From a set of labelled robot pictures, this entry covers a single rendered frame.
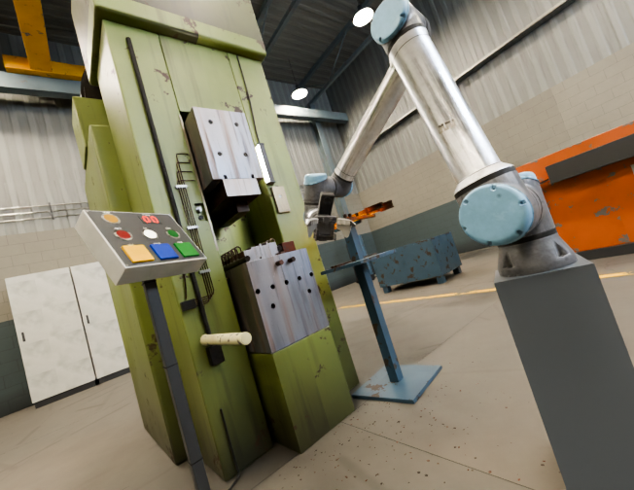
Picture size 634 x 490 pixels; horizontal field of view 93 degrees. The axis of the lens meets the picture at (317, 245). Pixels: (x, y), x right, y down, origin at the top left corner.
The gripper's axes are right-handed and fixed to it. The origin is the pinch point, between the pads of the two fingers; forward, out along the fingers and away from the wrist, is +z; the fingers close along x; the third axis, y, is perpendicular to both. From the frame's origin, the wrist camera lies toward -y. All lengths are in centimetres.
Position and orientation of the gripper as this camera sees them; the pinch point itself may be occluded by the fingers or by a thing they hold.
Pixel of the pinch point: (332, 223)
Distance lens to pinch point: 91.0
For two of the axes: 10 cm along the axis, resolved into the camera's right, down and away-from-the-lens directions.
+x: -9.9, 0.1, -1.6
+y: -0.3, 9.8, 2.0
